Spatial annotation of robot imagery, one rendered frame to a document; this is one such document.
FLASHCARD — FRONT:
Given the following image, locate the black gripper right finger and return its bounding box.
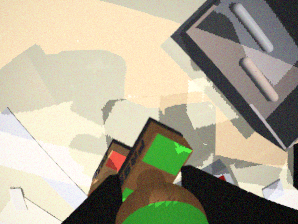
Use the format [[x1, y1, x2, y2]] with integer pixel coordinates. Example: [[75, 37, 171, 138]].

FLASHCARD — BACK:
[[181, 164, 298, 224]]

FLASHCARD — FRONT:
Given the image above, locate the black rectangular block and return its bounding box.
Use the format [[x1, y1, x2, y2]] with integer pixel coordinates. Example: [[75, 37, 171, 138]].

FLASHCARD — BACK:
[[293, 144, 298, 190]]

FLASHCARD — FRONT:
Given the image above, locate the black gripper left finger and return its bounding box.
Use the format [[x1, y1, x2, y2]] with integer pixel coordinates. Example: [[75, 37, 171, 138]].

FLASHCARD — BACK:
[[60, 175, 124, 224]]

